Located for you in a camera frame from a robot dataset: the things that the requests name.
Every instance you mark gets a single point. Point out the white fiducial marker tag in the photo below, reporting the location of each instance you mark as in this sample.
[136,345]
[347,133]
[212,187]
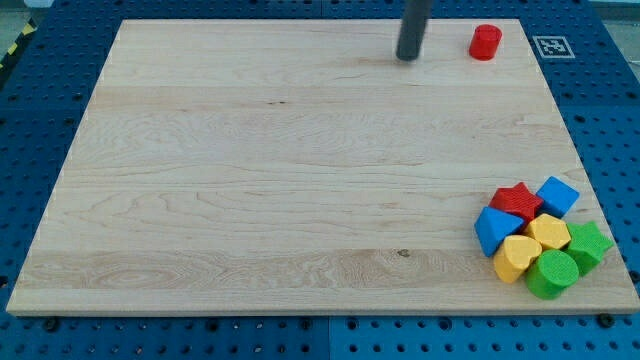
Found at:
[553,47]

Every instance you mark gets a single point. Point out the red cylinder block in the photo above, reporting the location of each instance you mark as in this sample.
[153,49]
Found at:
[485,42]

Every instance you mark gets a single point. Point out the yellow black hazard tape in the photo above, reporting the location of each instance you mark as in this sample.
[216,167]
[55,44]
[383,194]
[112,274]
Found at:
[17,48]

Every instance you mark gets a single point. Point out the blue triangle block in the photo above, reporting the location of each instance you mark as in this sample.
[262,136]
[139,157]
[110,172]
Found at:
[493,226]

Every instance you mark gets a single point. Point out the green star block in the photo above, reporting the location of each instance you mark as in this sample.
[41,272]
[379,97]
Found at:
[587,246]

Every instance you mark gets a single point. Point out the red star block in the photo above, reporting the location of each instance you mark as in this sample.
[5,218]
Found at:
[518,201]

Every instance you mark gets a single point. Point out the light wooden board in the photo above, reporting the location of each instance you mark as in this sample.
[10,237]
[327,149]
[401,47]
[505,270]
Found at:
[296,167]

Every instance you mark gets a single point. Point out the yellow heart block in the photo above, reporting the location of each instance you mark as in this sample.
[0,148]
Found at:
[514,256]

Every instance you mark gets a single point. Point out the blue cube block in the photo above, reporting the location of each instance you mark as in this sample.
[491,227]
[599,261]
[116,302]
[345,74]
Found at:
[557,197]

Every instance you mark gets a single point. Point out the green cylinder block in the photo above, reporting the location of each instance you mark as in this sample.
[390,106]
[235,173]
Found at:
[553,272]

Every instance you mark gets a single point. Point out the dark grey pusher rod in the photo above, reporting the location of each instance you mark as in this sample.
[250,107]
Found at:
[414,22]

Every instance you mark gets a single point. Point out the yellow hexagon block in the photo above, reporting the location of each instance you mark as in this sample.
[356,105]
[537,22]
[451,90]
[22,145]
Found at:
[550,232]

